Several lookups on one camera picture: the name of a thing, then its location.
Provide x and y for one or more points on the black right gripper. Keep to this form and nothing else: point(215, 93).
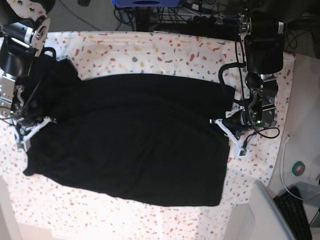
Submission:
point(27, 122)

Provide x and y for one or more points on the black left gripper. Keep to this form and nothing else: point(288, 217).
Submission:
point(238, 123)

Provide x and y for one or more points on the black t-shirt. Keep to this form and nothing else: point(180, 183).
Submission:
point(141, 137)

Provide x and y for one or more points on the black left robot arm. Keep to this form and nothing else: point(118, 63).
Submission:
point(260, 39)

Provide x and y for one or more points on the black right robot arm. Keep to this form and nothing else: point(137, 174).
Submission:
point(23, 42)

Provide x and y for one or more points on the green tape roll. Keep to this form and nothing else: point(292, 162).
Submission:
point(298, 168)

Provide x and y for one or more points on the terrazzo pattern tablecloth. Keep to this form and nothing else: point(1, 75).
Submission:
point(82, 214)

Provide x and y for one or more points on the black keyboard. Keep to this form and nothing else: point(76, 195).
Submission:
point(294, 213)

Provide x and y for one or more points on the grey monitor edge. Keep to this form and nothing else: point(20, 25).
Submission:
point(269, 223)

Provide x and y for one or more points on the blue box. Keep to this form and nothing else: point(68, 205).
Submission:
point(147, 3)

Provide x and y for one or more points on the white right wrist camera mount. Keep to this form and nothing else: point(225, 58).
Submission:
point(23, 134)

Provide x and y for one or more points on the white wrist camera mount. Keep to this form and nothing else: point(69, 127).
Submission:
point(23, 134)
point(240, 146)

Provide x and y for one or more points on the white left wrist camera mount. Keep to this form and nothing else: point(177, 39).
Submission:
point(240, 146)

